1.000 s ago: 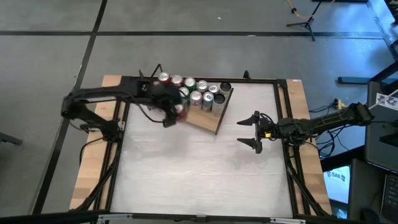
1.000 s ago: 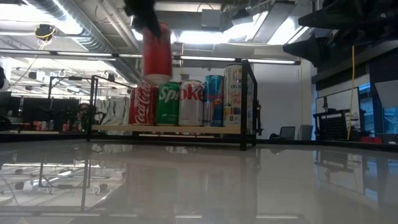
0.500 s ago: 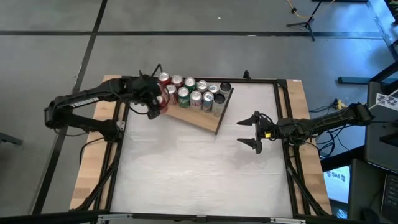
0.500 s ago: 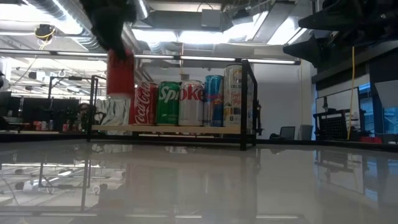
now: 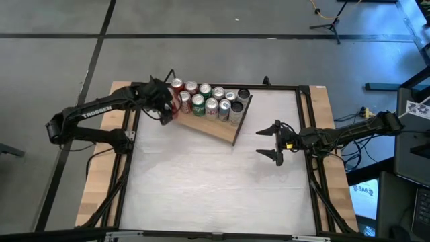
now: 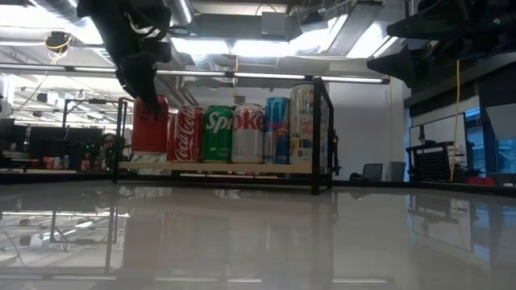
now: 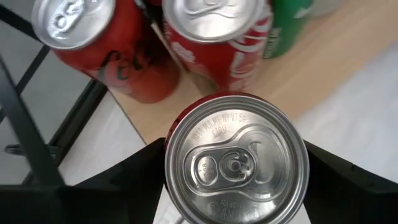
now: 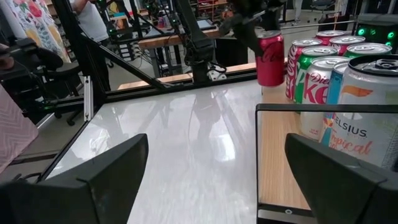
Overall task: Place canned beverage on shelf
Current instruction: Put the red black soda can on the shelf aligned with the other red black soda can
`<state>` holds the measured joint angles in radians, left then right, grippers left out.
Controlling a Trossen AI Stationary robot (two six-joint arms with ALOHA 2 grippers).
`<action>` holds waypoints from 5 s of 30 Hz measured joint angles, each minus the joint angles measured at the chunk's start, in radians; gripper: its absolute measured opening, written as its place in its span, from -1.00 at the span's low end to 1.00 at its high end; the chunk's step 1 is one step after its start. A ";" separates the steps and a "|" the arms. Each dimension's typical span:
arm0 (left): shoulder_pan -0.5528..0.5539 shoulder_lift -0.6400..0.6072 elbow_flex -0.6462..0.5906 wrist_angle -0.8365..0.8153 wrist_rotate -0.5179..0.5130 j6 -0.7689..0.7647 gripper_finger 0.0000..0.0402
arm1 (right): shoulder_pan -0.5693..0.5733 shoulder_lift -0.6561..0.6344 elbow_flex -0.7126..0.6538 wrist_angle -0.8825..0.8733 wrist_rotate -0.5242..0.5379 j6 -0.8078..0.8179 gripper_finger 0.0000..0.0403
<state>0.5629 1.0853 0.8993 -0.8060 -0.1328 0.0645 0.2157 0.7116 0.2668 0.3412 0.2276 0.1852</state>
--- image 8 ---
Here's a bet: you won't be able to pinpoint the blue silver Red Bull can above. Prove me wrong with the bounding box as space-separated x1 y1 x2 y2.
320 60 349 147

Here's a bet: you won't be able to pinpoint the wooden workbench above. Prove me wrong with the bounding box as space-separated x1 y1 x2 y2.
138 27 222 50

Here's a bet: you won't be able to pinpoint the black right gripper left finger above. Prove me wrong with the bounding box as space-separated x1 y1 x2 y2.
0 133 149 224

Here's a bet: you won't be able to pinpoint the white Celsius can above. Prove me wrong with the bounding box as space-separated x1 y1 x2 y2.
320 54 398 172

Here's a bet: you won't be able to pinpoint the black office chair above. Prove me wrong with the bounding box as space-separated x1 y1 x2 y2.
0 37 83 127

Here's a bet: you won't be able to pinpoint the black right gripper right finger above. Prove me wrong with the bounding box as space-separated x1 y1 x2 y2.
284 133 398 224

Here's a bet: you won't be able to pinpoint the silver Diet Coke can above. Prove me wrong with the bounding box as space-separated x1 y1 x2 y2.
298 55 351 141

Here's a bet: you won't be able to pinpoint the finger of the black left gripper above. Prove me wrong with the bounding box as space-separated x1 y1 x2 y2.
264 9 282 32
233 23 264 57

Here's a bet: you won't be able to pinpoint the black diagonal frame strut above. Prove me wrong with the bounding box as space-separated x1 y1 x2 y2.
54 0 165 91

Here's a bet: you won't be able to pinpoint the person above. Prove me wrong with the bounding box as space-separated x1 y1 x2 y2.
0 42 40 174
70 0 110 43

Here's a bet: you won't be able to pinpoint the wooden shelf with black frame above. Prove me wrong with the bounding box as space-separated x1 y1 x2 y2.
254 57 398 224

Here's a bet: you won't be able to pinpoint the silver metal bracket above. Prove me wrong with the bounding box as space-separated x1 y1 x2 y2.
83 76 94 122

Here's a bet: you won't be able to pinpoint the floral patterned cloth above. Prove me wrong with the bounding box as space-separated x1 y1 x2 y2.
5 0 72 63

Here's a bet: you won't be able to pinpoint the black computer green lights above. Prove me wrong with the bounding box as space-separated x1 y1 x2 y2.
354 21 398 54

